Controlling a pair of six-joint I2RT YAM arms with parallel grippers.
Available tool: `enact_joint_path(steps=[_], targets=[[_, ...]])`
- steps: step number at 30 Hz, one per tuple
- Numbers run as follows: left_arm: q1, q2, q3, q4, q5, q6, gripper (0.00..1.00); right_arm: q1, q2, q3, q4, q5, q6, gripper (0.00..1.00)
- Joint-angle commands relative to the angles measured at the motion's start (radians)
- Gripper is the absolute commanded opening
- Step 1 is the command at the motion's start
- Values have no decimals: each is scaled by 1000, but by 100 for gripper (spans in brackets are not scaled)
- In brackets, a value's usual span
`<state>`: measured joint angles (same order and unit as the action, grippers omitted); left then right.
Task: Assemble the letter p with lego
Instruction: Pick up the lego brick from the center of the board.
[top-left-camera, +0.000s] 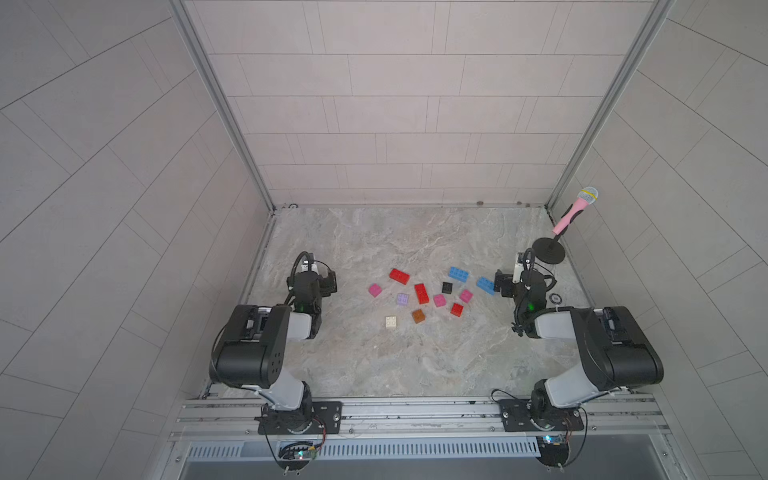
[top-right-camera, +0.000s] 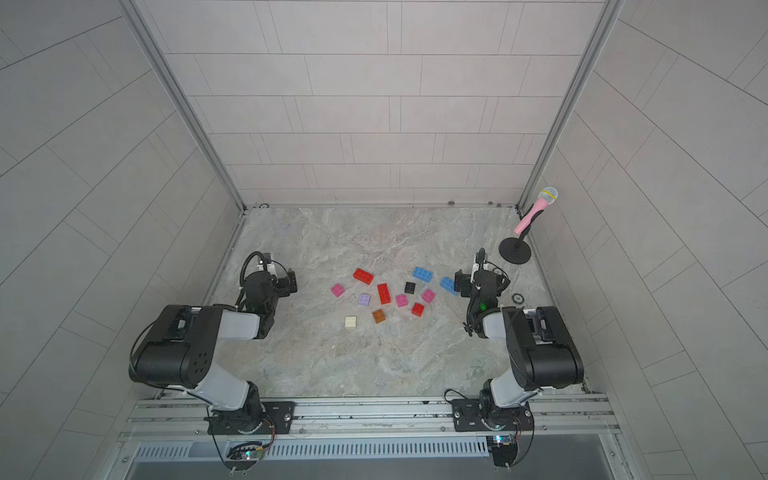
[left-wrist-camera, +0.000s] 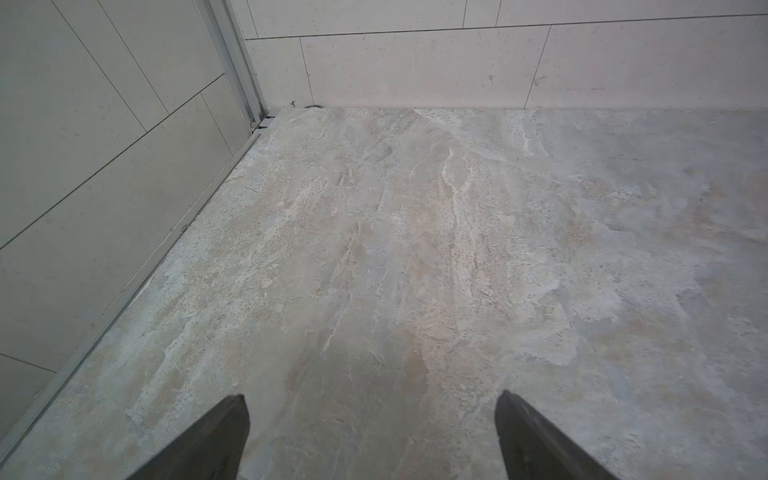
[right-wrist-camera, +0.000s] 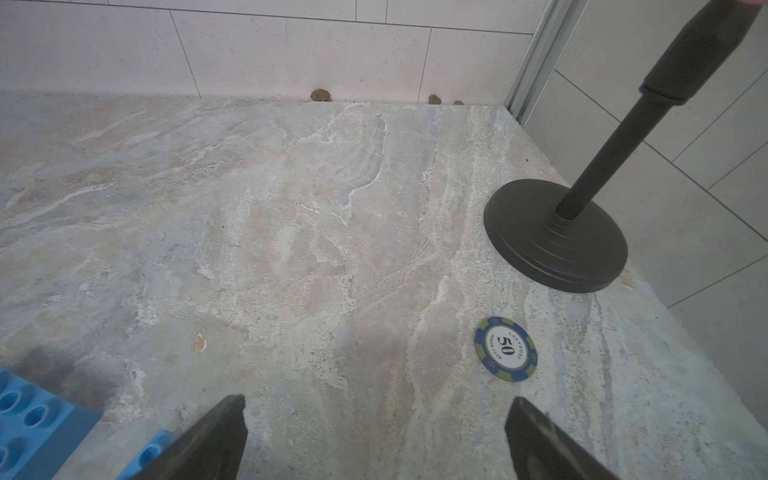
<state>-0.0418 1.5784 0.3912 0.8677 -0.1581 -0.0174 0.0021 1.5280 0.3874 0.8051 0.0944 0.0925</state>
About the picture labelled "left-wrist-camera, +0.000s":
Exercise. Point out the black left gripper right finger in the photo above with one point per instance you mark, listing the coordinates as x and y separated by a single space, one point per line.
533 447

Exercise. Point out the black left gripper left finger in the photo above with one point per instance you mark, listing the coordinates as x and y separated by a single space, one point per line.
211 448

